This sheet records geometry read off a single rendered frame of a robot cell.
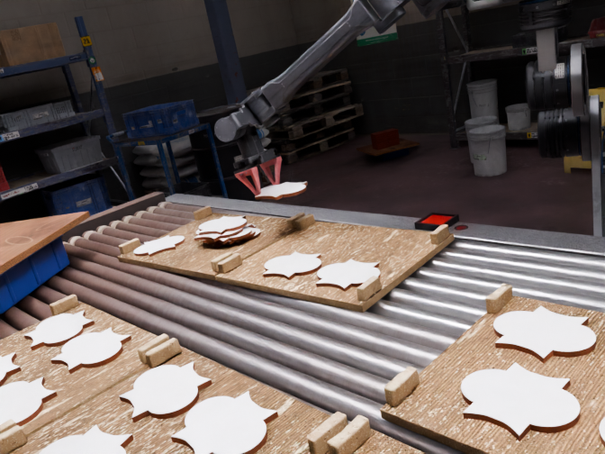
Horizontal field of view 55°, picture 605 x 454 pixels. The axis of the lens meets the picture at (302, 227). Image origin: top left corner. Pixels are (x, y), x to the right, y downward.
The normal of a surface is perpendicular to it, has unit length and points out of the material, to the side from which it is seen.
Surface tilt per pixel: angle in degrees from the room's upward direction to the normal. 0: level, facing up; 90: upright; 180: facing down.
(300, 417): 0
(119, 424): 0
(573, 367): 0
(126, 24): 90
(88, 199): 90
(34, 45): 89
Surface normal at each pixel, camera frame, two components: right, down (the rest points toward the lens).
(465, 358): -0.19, -0.93
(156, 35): 0.68, 0.11
